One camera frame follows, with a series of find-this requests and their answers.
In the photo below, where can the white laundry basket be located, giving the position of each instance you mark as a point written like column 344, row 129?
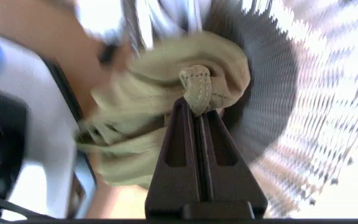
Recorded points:
column 306, row 109

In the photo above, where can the green printed shirt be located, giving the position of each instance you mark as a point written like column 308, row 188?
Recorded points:
column 141, row 93

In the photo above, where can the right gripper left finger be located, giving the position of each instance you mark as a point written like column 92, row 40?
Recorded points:
column 172, row 186

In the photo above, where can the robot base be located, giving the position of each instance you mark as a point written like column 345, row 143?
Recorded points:
column 42, row 109

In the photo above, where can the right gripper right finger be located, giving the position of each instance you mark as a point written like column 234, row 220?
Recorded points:
column 232, row 186

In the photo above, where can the pale grey garment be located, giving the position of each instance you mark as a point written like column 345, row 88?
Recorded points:
column 166, row 18

